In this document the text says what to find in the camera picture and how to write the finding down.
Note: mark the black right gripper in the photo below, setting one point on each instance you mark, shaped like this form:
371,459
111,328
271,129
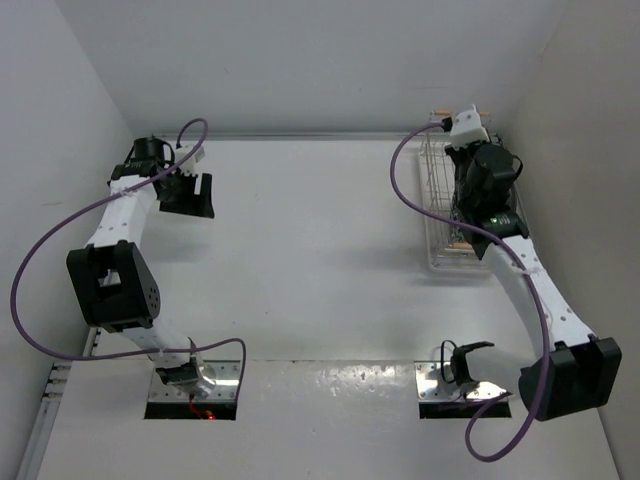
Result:
456,153

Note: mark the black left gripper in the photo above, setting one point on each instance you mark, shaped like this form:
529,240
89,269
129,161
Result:
194,204

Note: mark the blue floral white plate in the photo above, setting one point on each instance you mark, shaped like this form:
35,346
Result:
457,235

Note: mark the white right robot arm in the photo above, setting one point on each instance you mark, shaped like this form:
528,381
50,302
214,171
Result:
575,369

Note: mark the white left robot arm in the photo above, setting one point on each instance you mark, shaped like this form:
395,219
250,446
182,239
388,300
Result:
115,288

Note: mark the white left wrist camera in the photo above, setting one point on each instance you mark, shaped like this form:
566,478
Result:
188,157

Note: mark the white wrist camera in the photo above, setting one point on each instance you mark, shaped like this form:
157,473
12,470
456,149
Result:
188,157
467,128

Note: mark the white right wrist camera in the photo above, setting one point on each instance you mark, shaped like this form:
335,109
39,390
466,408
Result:
467,128

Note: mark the white wire dish rack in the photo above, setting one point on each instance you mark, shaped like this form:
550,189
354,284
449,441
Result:
436,173

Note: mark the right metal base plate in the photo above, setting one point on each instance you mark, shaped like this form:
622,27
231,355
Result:
432,388

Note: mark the metal base plate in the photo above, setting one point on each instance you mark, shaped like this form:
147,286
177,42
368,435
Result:
221,382
432,388

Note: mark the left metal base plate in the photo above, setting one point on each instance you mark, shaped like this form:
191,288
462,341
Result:
221,382

